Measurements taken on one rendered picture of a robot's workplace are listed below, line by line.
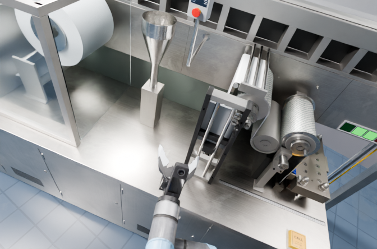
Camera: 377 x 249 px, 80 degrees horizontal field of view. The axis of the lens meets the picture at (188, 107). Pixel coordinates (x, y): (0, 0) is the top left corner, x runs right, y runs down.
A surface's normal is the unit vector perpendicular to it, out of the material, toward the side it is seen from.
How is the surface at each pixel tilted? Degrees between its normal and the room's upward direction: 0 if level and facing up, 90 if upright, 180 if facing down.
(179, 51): 90
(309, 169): 0
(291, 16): 90
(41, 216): 0
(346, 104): 90
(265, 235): 0
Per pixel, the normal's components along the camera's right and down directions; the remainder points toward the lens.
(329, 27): -0.33, 0.62
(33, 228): 0.18, -0.69
